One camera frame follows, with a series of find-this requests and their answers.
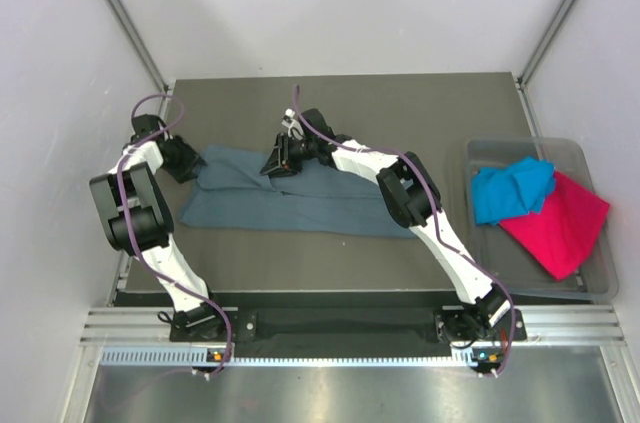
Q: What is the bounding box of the left aluminium frame post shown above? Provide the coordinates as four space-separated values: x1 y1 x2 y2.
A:
104 0 169 92

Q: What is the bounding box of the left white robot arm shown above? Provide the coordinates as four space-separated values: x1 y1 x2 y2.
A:
89 114 227 340

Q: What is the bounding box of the slotted cable duct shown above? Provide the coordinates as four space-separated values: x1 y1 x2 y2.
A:
99 343 488 369

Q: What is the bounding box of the grey-blue t-shirt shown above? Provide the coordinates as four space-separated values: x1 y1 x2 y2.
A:
179 145 415 239

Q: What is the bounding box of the aluminium frame post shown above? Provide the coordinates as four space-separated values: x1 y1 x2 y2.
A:
104 0 169 92
515 0 579 92

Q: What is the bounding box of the bright blue t-shirt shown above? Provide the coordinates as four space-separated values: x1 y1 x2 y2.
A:
471 157 556 225

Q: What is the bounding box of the clear plastic bin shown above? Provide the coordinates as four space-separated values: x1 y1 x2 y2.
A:
464 137 618 302

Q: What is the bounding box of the front aluminium rail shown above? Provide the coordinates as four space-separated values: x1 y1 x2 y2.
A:
81 305 625 346

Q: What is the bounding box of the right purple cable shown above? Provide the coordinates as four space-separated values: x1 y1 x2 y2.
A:
290 84 517 379

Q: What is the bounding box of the right aluminium frame post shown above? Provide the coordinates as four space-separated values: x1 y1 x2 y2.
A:
515 0 579 92

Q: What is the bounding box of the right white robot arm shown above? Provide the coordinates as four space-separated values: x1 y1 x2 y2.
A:
261 108 514 339

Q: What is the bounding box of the magenta t-shirt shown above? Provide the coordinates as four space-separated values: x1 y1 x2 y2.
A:
499 171 610 281

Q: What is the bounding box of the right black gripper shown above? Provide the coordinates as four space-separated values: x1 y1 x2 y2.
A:
261 133 318 180

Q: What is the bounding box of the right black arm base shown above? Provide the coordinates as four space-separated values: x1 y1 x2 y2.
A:
433 306 511 348

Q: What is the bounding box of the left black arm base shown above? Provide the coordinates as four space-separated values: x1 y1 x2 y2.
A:
156 304 258 343

